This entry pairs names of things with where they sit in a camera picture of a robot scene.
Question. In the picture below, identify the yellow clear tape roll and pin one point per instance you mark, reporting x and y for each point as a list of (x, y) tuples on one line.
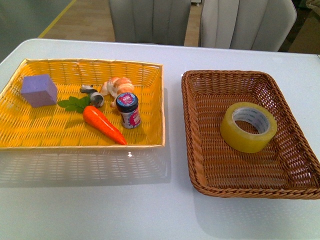
[(253, 114)]

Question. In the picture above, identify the brown wicker basket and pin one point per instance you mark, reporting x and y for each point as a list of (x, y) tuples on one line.
[(286, 168)]

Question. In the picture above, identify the yellow wicker basket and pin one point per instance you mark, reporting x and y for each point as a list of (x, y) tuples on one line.
[(23, 127)]

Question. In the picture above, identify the small printed jar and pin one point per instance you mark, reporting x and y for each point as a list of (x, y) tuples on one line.
[(128, 105)]

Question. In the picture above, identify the croissant bread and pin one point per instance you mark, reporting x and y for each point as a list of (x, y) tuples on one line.
[(116, 86)]

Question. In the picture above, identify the orange toy carrot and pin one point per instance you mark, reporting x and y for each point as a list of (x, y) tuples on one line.
[(92, 116)]

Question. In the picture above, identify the left grey upholstered chair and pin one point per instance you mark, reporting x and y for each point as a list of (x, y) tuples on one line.
[(162, 22)]

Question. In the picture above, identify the grey upholstered chair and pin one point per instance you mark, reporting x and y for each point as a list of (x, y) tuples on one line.
[(162, 22), (258, 25)]

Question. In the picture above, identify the purple foam cube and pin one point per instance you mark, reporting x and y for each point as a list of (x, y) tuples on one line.
[(39, 90)]

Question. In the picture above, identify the right grey upholstered chair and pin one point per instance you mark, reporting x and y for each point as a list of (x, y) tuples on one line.
[(258, 25)]

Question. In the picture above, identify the brown sofa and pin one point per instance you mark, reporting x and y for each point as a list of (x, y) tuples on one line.
[(313, 5)]

